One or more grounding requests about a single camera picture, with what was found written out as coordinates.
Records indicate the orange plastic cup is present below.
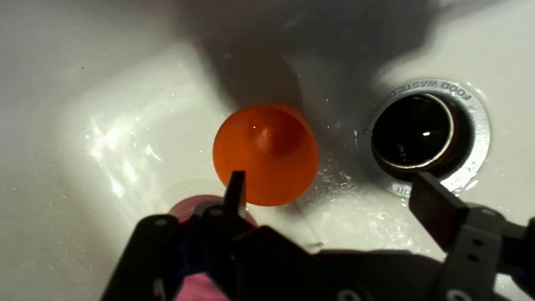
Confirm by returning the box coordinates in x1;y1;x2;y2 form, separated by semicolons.
213;104;320;206

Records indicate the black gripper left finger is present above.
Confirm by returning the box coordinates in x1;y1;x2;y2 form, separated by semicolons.
225;171;246;216

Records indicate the sink drain opening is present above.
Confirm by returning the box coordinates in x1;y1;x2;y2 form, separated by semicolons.
365;79;492;198

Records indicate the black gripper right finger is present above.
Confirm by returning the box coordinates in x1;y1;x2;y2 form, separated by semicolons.
410;172;470;253

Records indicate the white kitchen sink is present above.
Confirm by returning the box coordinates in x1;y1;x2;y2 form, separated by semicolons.
0;0;535;301

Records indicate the pink plastic cup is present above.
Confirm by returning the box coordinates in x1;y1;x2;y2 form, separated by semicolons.
169;194;231;301

